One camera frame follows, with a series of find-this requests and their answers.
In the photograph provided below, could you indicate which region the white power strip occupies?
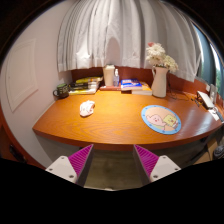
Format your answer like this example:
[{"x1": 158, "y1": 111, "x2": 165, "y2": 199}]
[{"x1": 197, "y1": 91, "x2": 214, "y2": 109}]

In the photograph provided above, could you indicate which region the white computer mouse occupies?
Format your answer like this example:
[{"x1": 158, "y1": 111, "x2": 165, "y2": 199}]
[{"x1": 80, "y1": 100, "x2": 95, "y2": 117}]

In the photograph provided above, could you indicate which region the red flat book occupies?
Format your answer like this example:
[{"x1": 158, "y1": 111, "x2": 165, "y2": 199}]
[{"x1": 99, "y1": 86, "x2": 121, "y2": 91}]

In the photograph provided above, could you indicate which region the stack of books left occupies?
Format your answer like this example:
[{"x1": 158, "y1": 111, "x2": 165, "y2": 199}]
[{"x1": 68, "y1": 77, "x2": 103, "y2": 95}]

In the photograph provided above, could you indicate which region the yellow book under blue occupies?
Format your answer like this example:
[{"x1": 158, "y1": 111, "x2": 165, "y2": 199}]
[{"x1": 132, "y1": 82, "x2": 152, "y2": 96}]

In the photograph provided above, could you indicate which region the round cartoon mouse pad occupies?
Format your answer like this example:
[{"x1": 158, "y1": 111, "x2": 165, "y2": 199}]
[{"x1": 141, "y1": 105, "x2": 182, "y2": 135}]

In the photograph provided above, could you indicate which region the white curtain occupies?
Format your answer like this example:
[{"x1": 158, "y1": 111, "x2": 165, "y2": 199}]
[{"x1": 58, "y1": 0, "x2": 201, "y2": 81}]

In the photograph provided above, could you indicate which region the white ceramic pitcher vase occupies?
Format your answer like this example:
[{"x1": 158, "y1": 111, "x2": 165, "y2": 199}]
[{"x1": 151, "y1": 67, "x2": 168, "y2": 98}]

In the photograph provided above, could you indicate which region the white flower bouquet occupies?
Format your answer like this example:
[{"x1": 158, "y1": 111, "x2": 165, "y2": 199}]
[{"x1": 146, "y1": 42, "x2": 178, "y2": 72}]

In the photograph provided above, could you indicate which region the dark green mug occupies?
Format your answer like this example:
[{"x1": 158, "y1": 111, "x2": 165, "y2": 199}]
[{"x1": 53, "y1": 83, "x2": 69, "y2": 99}]

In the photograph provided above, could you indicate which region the beige tissue container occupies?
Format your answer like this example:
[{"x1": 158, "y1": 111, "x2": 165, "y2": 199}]
[{"x1": 103, "y1": 65, "x2": 115, "y2": 86}]

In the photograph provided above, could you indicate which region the clear sanitizer bottle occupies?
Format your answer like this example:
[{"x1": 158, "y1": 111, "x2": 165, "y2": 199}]
[{"x1": 113, "y1": 69, "x2": 119, "y2": 87}]

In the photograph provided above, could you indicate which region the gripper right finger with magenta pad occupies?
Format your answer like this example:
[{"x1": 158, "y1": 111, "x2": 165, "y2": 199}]
[{"x1": 133, "y1": 145, "x2": 180, "y2": 183}]

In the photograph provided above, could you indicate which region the blue book on stack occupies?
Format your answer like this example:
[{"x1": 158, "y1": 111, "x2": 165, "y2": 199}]
[{"x1": 121, "y1": 79, "x2": 142, "y2": 91}]

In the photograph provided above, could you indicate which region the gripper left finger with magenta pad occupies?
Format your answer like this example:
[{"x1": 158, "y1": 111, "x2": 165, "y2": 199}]
[{"x1": 46, "y1": 145, "x2": 93, "y2": 184}]

